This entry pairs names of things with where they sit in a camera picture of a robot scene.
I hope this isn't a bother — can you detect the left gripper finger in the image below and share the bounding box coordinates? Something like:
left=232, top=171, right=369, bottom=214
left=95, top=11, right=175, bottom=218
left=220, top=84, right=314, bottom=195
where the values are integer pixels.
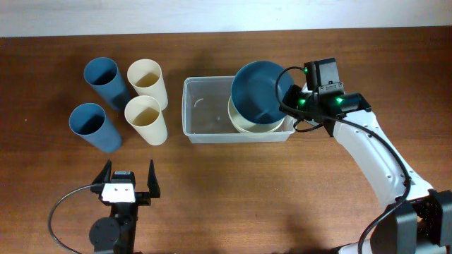
left=147, top=160, right=160, bottom=198
left=90, top=160, right=112, bottom=193

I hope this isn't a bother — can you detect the blue bowl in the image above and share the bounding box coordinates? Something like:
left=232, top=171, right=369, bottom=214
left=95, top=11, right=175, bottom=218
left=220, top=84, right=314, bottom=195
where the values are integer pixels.
left=231, top=61, right=295, bottom=124

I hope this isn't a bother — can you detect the cream bowl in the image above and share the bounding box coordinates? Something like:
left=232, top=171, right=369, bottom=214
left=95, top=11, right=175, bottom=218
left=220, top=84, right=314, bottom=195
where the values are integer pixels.
left=232, top=120, right=283, bottom=133
left=227, top=97, right=286, bottom=132

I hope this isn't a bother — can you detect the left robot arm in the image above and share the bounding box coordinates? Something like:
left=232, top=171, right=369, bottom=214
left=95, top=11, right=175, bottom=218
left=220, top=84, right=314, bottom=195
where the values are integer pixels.
left=89, top=161, right=160, bottom=254

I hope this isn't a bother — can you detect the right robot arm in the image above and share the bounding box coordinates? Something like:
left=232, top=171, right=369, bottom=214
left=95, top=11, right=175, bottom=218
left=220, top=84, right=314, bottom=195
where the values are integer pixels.
left=277, top=58, right=451, bottom=254

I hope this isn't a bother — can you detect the clear plastic container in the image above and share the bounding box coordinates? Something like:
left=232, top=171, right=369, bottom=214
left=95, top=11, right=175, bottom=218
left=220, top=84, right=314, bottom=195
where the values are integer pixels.
left=182, top=76, right=295, bottom=143

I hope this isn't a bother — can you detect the blue cup front left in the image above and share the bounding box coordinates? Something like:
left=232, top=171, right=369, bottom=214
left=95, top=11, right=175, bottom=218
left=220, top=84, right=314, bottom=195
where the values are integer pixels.
left=69, top=103, right=122, bottom=153

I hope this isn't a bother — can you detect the blue cup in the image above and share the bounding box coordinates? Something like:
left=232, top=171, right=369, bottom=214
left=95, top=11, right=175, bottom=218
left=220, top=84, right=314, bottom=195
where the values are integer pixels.
left=83, top=57, right=131, bottom=111
left=69, top=103, right=122, bottom=153

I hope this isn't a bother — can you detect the cream cup front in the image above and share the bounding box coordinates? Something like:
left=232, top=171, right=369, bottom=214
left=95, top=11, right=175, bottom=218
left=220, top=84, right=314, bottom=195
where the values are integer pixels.
left=124, top=95, right=168, bottom=146

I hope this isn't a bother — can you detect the cream cup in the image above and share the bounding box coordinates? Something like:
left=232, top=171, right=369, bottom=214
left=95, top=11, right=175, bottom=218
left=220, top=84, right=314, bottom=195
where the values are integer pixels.
left=124, top=95, right=168, bottom=146
left=127, top=59, right=168, bottom=110

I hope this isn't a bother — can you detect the blue cup back left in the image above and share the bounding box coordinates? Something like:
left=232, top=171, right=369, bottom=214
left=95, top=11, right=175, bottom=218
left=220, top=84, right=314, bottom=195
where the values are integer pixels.
left=83, top=57, right=131, bottom=111

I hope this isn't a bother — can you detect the cream cup back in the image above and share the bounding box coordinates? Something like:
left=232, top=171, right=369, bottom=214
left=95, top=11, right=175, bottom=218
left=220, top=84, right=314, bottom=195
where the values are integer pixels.
left=127, top=59, right=168, bottom=110

